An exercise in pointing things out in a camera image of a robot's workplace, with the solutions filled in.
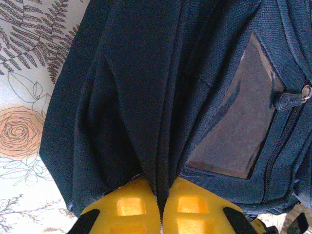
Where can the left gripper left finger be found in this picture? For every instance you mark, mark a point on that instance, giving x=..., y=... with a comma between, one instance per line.
x=129, y=209

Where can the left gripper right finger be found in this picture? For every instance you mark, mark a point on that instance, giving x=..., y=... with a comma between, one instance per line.
x=192, y=209

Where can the navy blue backpack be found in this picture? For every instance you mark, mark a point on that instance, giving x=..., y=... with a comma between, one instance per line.
x=146, y=85

